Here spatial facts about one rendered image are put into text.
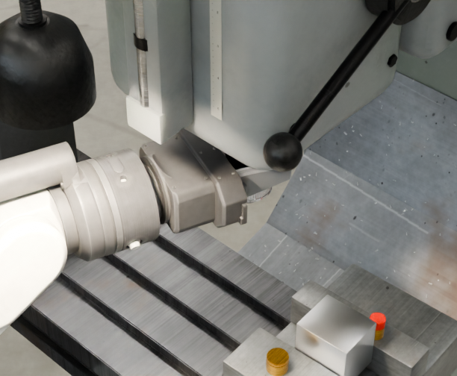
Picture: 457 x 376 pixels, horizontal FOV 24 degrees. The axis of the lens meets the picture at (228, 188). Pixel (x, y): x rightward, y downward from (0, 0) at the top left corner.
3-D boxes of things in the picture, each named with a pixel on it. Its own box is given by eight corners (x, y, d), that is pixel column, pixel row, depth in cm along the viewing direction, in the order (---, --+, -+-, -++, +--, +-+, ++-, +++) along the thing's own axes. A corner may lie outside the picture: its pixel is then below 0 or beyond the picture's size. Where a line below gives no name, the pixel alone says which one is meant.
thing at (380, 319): (377, 343, 109) (380, 326, 107) (364, 335, 110) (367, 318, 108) (386, 333, 110) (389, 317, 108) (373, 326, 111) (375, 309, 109)
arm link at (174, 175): (249, 172, 95) (122, 212, 91) (247, 251, 101) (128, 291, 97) (190, 95, 103) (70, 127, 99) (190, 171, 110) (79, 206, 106)
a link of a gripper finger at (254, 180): (287, 179, 104) (228, 198, 102) (288, 153, 102) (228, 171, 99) (295, 189, 103) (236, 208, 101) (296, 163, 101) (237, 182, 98)
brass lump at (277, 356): (278, 380, 106) (279, 368, 104) (261, 368, 107) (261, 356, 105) (293, 366, 107) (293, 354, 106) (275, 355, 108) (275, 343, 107)
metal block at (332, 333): (342, 393, 107) (346, 353, 103) (293, 362, 110) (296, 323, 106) (371, 361, 110) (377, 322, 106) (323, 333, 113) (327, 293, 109)
